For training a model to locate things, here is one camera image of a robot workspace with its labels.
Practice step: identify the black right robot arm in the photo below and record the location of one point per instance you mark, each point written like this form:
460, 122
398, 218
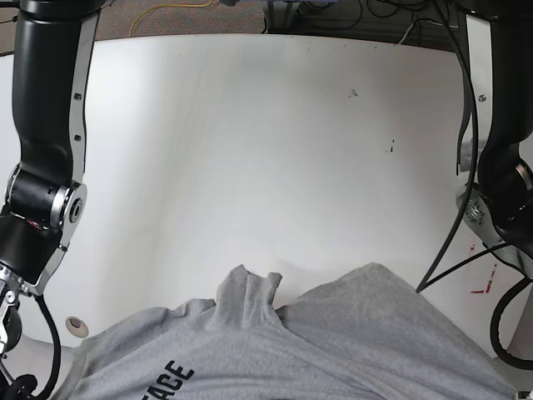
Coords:
45, 195

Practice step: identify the left table cable grommet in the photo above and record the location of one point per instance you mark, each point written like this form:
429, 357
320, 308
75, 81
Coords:
77, 327

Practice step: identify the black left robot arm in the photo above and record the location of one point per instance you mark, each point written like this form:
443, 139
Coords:
495, 39

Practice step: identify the grey T-shirt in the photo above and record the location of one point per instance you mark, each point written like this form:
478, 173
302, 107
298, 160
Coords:
366, 335

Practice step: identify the red tape rectangle marking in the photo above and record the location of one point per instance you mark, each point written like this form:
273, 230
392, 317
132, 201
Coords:
480, 274

